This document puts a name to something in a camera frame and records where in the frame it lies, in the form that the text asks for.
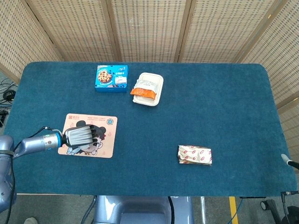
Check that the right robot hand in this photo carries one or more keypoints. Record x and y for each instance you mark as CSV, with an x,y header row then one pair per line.
x,y
289,161

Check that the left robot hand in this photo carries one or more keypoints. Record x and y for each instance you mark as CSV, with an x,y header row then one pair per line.
x,y
78,136

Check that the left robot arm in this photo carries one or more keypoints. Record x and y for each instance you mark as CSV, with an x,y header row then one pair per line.
x,y
14,151

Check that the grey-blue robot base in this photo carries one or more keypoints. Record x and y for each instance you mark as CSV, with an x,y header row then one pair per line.
x,y
140,210

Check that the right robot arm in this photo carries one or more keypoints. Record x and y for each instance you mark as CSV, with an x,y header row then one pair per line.
x,y
293,214

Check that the cartoon girl mouse pad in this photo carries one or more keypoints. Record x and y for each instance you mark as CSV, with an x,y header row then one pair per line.
x,y
107,140

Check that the black wheeled stand base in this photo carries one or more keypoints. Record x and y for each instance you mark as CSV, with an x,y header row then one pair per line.
x,y
268,205

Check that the blue cookie box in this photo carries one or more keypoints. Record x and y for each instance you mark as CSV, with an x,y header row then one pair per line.
x,y
112,79

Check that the orange snack packet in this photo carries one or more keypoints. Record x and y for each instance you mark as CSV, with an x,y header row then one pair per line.
x,y
143,93

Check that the white lidded food container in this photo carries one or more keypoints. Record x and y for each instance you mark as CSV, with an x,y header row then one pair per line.
x,y
151,78

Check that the gold red-print snack wrapper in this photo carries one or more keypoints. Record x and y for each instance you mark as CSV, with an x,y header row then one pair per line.
x,y
195,155

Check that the beige shoe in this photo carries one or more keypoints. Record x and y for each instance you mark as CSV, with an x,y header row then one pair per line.
x,y
30,220

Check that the blue felt table mat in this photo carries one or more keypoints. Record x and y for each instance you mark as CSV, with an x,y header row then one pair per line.
x,y
210,105

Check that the woven folding screen panel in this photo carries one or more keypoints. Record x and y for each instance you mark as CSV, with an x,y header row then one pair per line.
x,y
149,28
224,28
280,51
18,35
74,28

